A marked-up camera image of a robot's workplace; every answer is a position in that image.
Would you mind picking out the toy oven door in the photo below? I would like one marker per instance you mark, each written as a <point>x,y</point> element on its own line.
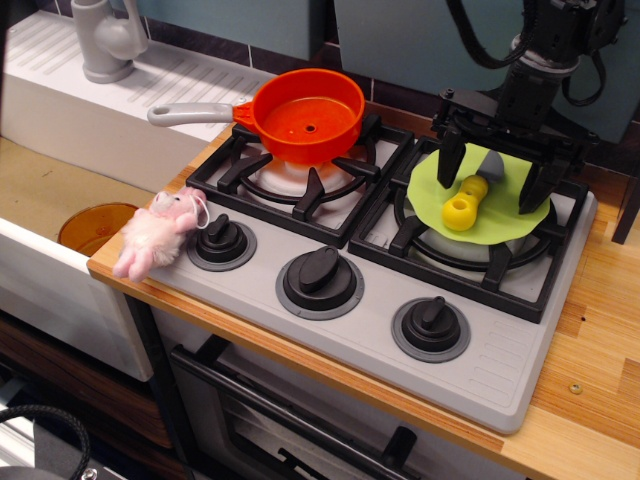
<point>285,439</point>

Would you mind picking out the orange translucent cup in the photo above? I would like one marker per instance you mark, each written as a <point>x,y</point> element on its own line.
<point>88,230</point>

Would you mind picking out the yellow handled toy knife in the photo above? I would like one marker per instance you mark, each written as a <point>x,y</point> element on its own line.
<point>460,212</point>

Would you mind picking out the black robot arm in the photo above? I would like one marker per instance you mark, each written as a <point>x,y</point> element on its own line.
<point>554,38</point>

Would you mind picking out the black middle stove knob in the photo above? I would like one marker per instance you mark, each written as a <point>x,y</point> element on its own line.
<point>320,285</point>

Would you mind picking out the black right stove knob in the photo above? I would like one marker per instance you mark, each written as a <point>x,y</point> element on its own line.
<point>431,330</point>

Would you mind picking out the black burner grate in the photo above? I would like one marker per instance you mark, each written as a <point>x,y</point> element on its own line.
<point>522,265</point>
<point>322,202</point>

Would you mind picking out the orange pan grey handle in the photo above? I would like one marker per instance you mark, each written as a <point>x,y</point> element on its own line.
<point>307,116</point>

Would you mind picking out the white toy sink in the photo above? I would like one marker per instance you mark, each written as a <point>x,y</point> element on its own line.
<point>68,144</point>

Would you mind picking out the black left stove knob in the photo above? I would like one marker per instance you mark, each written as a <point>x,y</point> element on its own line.
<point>223,245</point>

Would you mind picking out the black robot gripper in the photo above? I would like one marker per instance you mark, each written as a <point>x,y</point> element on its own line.
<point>516,118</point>

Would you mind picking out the black right burner grate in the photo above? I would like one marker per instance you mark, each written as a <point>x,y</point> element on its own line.
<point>522,265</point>

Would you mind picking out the pink plush toy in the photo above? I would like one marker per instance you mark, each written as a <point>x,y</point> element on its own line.
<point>153,237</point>

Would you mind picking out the black stove knob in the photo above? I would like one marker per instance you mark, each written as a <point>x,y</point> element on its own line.
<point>320,285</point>
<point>223,245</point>
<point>431,330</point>

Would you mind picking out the grey toy stove top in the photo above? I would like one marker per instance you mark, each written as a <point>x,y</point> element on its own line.
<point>491,383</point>

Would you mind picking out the black left burner grate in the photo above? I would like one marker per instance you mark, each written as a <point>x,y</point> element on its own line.
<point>322,202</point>

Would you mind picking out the grey toy faucet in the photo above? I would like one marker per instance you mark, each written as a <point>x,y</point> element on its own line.
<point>108,44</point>

